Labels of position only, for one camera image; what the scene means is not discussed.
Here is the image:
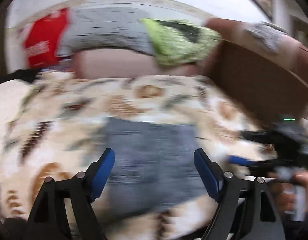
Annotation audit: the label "brown cardboard box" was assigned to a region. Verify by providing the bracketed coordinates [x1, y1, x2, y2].
[206, 41, 308, 128]

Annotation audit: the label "white sprig print pillow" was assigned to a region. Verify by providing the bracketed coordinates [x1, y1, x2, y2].
[0, 82, 29, 140]

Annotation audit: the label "person's right hand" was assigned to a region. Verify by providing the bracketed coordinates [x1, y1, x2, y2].
[269, 172, 308, 220]

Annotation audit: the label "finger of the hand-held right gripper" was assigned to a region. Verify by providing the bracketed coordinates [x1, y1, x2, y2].
[240, 129, 281, 144]
[228, 155, 278, 177]

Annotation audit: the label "pink brown bolster cushion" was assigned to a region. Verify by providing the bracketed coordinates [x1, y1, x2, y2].
[72, 17, 308, 80]

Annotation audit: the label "red shopping bag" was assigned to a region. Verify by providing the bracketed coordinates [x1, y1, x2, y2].
[19, 7, 72, 69]

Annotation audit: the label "grey quilted pillow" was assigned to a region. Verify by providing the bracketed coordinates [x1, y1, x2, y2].
[56, 7, 159, 58]

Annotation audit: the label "blue denim pants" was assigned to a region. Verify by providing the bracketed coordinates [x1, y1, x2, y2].
[94, 116, 214, 215]

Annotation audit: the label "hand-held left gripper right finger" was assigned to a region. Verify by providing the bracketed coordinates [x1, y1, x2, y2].
[193, 148, 287, 240]

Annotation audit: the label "green patterned cloth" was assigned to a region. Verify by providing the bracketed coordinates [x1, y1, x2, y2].
[140, 17, 223, 67]

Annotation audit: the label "grey printed cloth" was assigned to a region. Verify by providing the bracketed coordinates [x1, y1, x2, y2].
[244, 22, 291, 55]

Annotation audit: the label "black cloth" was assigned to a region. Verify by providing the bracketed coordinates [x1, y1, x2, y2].
[0, 69, 42, 87]

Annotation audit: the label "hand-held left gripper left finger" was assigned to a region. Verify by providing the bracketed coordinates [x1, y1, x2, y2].
[26, 148, 116, 240]

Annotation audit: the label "dark grey cloth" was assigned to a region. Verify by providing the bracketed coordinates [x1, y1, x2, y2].
[161, 20, 202, 43]

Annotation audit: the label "leaf print blanket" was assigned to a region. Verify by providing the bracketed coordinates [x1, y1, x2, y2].
[0, 74, 308, 240]

